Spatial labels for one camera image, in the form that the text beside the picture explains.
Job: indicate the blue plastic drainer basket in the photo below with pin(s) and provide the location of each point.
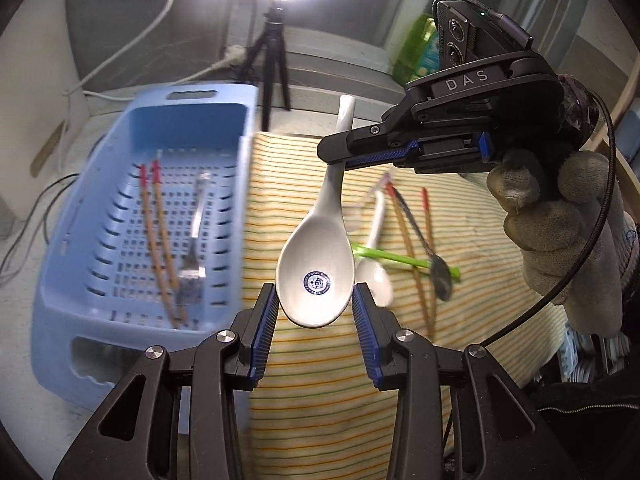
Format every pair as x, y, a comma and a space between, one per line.
97, 304

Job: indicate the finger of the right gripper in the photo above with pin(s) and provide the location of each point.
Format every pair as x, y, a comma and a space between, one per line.
363, 147

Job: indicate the white cutting board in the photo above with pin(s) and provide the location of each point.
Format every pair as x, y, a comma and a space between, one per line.
38, 120

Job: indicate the metal spoon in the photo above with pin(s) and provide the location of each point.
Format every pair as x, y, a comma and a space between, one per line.
439, 269

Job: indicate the green plastic spoon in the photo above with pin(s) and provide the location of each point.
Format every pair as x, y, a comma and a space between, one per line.
367, 252

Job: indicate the white ceramic spoon blue emblem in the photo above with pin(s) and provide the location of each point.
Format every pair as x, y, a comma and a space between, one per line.
316, 269

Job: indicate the black tripod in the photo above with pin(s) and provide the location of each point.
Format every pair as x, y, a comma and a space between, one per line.
272, 44

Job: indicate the metal fork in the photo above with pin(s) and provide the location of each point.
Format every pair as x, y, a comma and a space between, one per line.
192, 273

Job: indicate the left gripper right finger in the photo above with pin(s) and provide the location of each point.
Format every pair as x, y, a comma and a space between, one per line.
376, 327

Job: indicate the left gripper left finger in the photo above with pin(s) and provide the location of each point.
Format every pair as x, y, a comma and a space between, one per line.
254, 330

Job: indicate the striped yellow green cloth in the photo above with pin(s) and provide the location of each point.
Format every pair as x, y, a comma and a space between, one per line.
315, 414

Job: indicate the green dish soap bottle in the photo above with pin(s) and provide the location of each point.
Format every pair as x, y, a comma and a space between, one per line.
419, 55

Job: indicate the gloved right hand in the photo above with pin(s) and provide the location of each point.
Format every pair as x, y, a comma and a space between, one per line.
552, 233

